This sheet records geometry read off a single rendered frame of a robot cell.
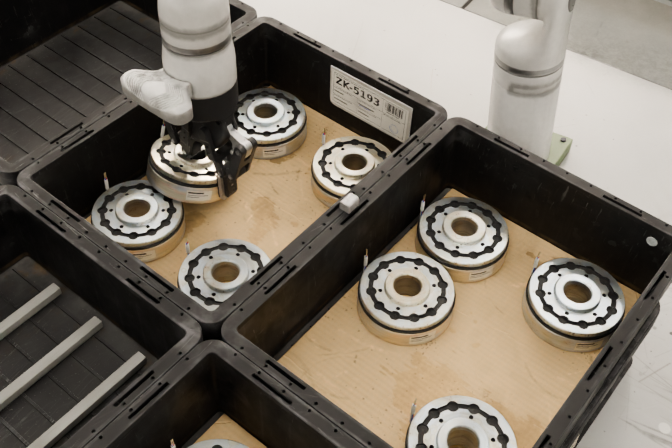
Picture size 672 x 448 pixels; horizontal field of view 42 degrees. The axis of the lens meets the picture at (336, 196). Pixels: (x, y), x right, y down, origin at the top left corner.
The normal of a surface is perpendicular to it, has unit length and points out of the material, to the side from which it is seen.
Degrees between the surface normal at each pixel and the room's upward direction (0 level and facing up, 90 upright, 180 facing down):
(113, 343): 0
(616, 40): 0
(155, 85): 8
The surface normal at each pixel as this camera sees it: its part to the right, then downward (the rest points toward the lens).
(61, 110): 0.03, -0.69
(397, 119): -0.63, 0.55
